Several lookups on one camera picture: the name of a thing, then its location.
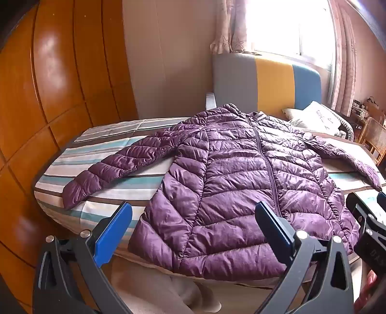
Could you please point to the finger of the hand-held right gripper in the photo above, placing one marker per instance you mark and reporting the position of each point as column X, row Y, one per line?
column 355, row 200
column 381, row 200

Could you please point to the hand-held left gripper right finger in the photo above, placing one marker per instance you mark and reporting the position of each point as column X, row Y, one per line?
column 274, row 232

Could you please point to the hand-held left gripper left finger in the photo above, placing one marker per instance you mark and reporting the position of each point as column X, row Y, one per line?
column 113, row 232

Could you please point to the purple puffer jacket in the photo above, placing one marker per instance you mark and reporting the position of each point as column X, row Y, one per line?
column 226, row 181

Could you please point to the person's right hand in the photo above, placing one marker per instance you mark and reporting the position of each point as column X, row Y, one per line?
column 368, row 283

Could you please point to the rattan chair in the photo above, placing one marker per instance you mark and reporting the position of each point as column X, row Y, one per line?
column 374, row 136

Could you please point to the grey padded bumper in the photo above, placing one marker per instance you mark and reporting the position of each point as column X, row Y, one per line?
column 348, row 131

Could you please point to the person's beige trousers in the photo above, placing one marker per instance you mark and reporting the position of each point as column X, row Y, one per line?
column 181, row 289

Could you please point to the white printed pillow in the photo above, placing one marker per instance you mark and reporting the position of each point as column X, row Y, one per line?
column 319, row 117

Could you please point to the cluttered wooden desk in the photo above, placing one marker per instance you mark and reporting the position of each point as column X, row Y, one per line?
column 372, row 110

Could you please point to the beige pillow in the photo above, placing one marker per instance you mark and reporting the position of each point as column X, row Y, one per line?
column 291, row 114

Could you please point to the floral curtain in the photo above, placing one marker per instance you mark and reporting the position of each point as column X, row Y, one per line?
column 346, row 60
column 232, row 27

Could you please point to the grey yellow blue headboard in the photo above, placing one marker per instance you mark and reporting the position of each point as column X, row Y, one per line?
column 271, row 84

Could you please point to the wooden wardrobe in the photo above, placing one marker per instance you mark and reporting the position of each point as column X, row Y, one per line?
column 60, row 75

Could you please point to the window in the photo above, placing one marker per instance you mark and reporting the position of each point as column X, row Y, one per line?
column 286, row 24

